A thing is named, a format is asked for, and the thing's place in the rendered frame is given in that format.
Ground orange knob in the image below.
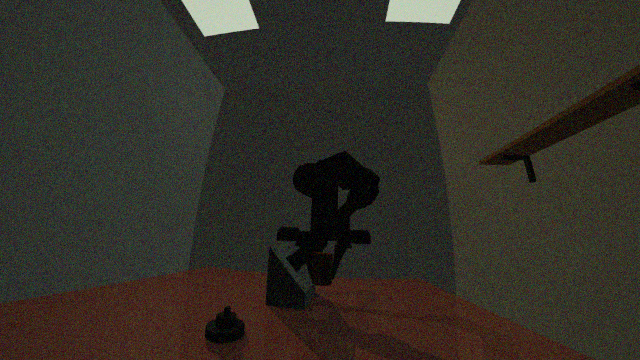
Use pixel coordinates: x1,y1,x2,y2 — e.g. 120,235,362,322
311,252,333,286

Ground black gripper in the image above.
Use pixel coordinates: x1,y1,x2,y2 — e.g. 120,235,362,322
277,201,371,280

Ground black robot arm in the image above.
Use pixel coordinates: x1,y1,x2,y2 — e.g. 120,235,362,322
286,151,380,271

